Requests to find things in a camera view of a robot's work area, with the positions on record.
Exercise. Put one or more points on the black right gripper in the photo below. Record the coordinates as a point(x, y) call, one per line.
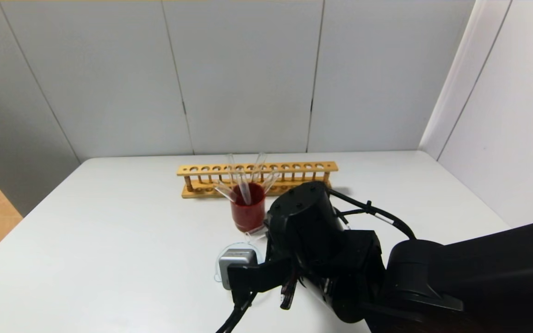
point(312, 231)

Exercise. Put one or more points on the test tube with blue pigment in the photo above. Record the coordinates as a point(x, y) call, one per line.
point(243, 185)

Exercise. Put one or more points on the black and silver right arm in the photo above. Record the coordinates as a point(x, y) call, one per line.
point(479, 277)

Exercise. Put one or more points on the wooden test tube rack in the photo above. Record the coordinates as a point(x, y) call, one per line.
point(201, 193)

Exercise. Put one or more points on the clear glass dish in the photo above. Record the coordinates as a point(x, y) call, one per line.
point(248, 246)

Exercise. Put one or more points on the red plastic cup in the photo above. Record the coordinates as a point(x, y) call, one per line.
point(247, 217)

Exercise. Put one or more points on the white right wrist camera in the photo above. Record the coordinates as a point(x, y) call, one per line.
point(236, 259)

